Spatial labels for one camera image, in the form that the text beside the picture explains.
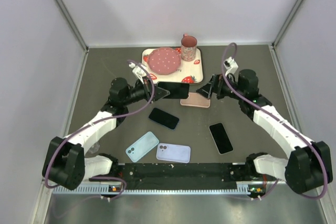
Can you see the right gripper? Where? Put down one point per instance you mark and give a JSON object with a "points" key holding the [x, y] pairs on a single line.
{"points": [[215, 85]]}

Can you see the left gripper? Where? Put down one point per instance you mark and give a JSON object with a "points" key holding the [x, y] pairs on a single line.
{"points": [[147, 87]]}

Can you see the pink phone case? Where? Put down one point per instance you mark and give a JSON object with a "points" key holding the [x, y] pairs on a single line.
{"points": [[195, 100]]}

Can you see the green-edged black phone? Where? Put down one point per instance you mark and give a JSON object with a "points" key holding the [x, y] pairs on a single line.
{"points": [[177, 90]]}

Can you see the blue-edged black phone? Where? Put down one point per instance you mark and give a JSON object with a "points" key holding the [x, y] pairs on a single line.
{"points": [[163, 118]]}

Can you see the lavender phone case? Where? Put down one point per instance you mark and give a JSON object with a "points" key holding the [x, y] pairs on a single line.
{"points": [[173, 153]]}

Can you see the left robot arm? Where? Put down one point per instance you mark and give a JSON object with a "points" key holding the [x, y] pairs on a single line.
{"points": [[66, 165]]}

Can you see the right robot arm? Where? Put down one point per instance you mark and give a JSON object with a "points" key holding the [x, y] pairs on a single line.
{"points": [[308, 163]]}

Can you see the silver-edged black phone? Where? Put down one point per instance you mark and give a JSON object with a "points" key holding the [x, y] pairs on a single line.
{"points": [[220, 138]]}

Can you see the light blue phone case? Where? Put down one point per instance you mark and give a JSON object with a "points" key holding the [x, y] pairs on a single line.
{"points": [[142, 146]]}

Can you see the strawberry print tray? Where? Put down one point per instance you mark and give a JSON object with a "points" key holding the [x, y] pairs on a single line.
{"points": [[190, 71]]}

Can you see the pink polka dot plate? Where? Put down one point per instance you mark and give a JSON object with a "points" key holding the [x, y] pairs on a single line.
{"points": [[164, 61]]}

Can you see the pink floral mug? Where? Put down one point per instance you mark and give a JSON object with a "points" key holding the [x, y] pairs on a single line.
{"points": [[188, 47]]}

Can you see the clear glass cup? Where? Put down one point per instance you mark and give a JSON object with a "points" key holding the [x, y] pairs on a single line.
{"points": [[94, 148]]}

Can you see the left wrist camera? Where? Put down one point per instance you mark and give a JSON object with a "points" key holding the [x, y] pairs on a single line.
{"points": [[138, 69]]}

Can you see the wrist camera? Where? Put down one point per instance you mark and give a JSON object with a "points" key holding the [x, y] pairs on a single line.
{"points": [[138, 69], [230, 65]]}

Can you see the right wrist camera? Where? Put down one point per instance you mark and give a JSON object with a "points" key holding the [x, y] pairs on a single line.
{"points": [[230, 65]]}

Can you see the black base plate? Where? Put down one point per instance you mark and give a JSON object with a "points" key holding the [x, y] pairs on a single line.
{"points": [[191, 176]]}

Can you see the slotted cable duct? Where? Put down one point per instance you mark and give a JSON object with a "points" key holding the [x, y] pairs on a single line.
{"points": [[111, 189]]}

